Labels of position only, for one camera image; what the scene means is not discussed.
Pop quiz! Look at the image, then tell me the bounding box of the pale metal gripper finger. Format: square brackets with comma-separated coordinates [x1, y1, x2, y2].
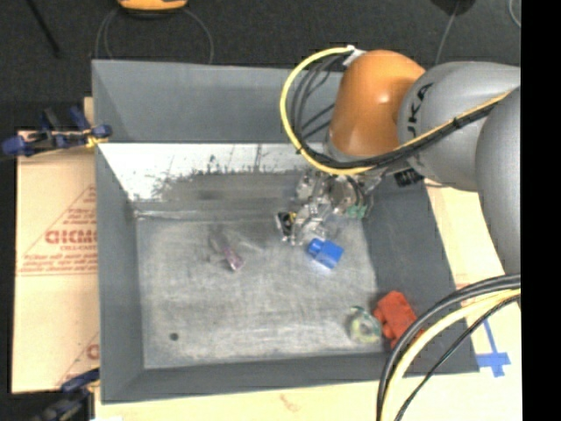
[290, 215, 315, 248]
[274, 210, 296, 242]

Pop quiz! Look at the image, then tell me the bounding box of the blue toy block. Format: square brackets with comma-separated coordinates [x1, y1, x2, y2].
[306, 237, 345, 271]

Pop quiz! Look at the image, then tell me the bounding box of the clear plastic tube, purple end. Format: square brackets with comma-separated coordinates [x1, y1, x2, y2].
[207, 227, 245, 273]

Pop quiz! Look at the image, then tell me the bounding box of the grey metal bin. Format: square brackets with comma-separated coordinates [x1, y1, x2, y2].
[90, 59, 479, 403]

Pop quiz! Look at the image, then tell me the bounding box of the clear glass thing, green inside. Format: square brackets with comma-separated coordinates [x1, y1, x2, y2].
[345, 305, 383, 345]

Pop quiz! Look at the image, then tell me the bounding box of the red toy block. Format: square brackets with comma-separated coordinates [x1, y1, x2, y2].
[372, 290, 420, 349]

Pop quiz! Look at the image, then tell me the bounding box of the brown cardboard board, red print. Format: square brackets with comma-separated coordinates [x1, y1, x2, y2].
[10, 96, 103, 395]

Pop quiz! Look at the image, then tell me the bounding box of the black cylinder on white bracket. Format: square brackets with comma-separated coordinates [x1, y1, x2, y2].
[367, 168, 423, 191]

